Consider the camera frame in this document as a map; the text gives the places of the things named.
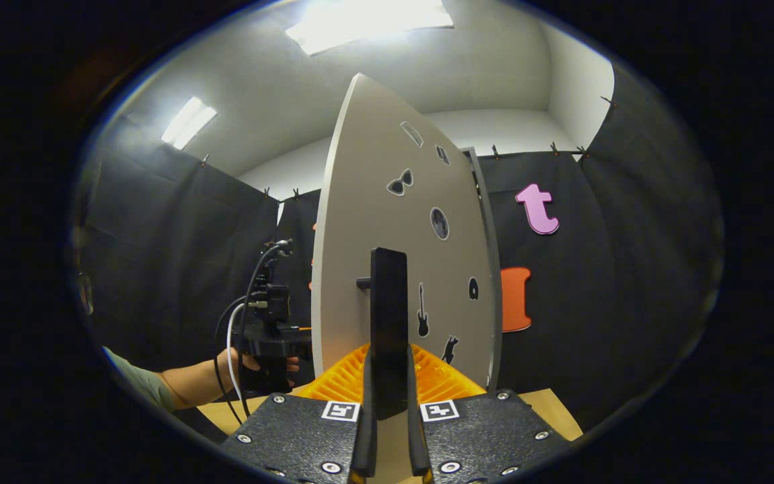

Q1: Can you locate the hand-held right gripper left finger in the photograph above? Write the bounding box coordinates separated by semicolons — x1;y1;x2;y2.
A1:
219;343;378;484

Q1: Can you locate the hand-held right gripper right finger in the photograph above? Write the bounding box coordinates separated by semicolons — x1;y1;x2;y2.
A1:
404;343;572;484

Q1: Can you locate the black cabinet door handle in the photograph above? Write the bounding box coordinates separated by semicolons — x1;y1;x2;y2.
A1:
357;247;409;421

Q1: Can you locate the beige cabinet door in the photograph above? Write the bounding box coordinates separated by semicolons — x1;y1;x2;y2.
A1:
311;73;499;392

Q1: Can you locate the dark grey cabinet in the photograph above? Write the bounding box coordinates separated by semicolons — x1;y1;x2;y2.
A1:
462;147;503;392

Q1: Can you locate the black backdrop cloth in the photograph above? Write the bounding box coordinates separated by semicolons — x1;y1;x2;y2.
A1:
75;64;724;431

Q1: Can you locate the small ceiling light panel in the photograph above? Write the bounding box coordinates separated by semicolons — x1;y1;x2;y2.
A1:
161;96;218;150

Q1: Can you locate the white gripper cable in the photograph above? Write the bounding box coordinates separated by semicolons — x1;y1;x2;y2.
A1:
226;302;248;405

